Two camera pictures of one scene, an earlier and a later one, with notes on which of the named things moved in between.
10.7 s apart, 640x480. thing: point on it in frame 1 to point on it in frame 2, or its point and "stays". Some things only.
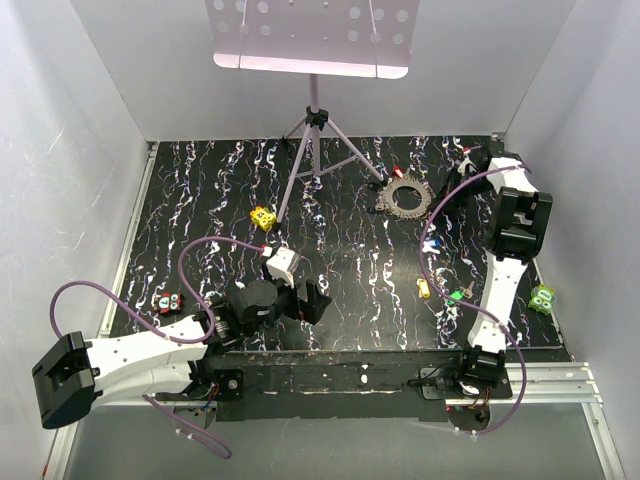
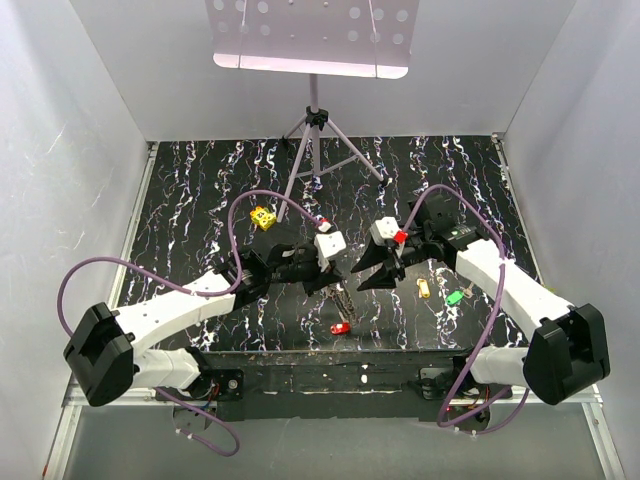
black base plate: x=363 y=385 stays
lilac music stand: x=366 y=38 stays
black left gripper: x=309 y=311 to x=323 y=279
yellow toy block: x=263 y=217 stays
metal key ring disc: x=389 y=205 to x=338 y=292
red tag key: x=398 y=171 to x=341 y=328
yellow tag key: x=423 y=288 stays
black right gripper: x=450 y=183 to x=384 y=278
